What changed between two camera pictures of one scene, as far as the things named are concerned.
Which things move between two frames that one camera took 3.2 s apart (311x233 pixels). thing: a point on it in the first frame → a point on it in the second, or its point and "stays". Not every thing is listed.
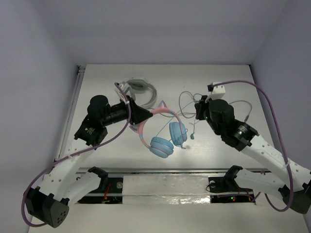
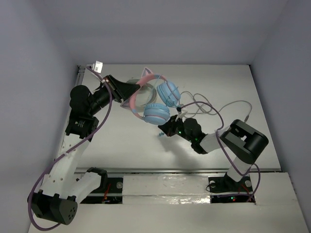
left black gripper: x=132 y=110 → x=113 y=88
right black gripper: x=200 y=105 → x=168 y=127
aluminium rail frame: x=80 y=71 stays
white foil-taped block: x=165 y=190 stays
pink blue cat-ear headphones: x=162 y=147 → x=169 y=96
